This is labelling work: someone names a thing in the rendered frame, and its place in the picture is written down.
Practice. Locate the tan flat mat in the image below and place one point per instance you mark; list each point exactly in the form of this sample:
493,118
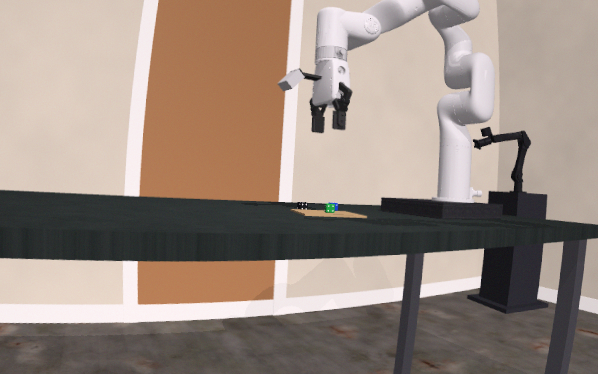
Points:
322,213

